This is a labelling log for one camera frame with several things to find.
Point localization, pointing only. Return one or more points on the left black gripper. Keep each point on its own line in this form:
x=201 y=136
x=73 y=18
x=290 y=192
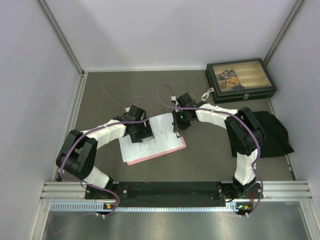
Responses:
x=146 y=132

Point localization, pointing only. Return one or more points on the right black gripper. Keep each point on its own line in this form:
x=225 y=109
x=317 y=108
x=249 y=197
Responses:
x=176 y=123

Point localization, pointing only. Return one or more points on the pink clipboard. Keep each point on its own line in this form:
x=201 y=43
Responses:
x=134 y=153

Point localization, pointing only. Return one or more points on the form paper sheet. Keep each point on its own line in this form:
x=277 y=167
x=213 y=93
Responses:
x=164 y=141

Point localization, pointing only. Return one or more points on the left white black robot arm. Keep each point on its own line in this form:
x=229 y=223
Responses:
x=78 y=153

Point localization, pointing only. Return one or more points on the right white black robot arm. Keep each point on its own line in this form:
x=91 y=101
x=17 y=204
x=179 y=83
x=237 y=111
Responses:
x=244 y=177

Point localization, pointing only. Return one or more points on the white ribbon loop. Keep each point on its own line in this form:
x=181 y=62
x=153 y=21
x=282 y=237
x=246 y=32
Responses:
x=206 y=95

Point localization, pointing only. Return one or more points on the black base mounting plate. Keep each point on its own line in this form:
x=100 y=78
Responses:
x=181 y=194

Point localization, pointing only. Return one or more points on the dark green display box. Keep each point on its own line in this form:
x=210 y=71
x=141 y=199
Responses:
x=238 y=81

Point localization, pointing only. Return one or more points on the black folded cloth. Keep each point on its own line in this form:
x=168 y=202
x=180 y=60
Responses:
x=275 y=135

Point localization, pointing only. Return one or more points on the grey slotted cable duct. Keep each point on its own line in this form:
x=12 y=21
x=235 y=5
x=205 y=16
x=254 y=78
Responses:
x=69 y=206

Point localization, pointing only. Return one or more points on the aluminium front rail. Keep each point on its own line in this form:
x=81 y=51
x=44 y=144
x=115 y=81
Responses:
x=275 y=191

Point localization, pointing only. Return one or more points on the left aluminium frame post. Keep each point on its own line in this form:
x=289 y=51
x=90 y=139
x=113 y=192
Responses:
x=60 y=35

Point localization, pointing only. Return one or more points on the aluminium frame post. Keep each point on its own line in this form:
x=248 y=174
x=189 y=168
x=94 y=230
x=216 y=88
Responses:
x=60 y=35
x=298 y=5

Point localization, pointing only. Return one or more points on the right aluminium frame post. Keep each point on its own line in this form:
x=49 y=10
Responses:
x=298 y=5

